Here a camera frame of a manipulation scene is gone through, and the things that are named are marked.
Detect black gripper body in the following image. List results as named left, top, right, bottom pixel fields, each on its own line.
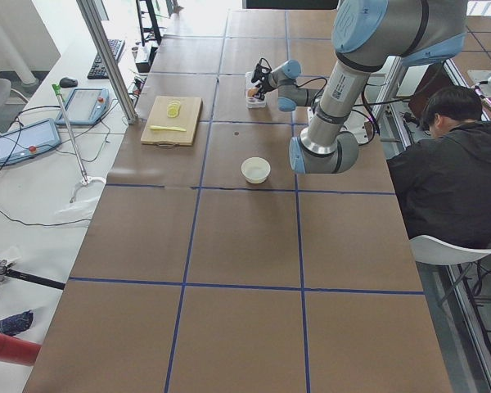
left=252, top=58, right=273, bottom=97

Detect clear plastic egg box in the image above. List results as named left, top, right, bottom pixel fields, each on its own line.
left=245, top=71, right=267, bottom=109

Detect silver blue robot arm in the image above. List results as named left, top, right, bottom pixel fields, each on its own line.
left=246, top=57, right=327, bottom=112
left=289, top=1, right=467, bottom=174

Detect wooden cutting board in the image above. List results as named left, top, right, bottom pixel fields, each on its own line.
left=140, top=96, right=202, bottom=146

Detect yellow lemon slices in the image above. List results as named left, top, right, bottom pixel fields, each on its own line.
left=166, top=99, right=182, bottom=119

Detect white round bowl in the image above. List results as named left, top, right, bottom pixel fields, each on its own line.
left=241, top=156, right=271, bottom=184

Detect yellow plastic knife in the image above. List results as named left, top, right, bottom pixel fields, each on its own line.
left=149, top=125, right=187, bottom=132

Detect black keyboard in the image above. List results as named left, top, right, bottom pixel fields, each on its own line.
left=86, top=38, right=126, bottom=80

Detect blue teach pendant far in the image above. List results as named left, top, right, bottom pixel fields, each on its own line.
left=64, top=88, right=110, bottom=127

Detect blue teach pendant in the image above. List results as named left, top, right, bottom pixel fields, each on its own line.
left=0, top=119, right=61, bottom=166
left=64, top=88, right=110, bottom=127

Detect black computer mouse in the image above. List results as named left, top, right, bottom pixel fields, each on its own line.
left=59, top=77, right=79, bottom=88

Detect metal rod green tip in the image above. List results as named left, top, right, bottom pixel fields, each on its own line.
left=52, top=84, right=89, bottom=185

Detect person in black jacket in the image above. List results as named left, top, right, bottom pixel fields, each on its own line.
left=387, top=86, right=491, bottom=248

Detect white chair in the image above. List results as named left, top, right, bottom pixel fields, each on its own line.
left=408, top=233, right=491, bottom=304

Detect blue teach pendant near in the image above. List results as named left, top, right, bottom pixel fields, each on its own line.
left=0, top=119, right=61, bottom=166

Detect black tripod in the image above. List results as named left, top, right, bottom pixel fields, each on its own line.
left=0, top=260, right=65, bottom=290

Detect dark blue folded cloth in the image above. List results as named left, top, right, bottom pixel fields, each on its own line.
left=0, top=310, right=34, bottom=337

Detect red cylinder bottle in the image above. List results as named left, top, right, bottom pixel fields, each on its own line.
left=0, top=333, right=41, bottom=366

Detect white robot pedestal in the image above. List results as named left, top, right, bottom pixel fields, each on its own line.
left=306, top=55, right=410, bottom=145

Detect aluminium frame post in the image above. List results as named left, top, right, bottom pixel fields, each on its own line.
left=76, top=0, right=138, bottom=124

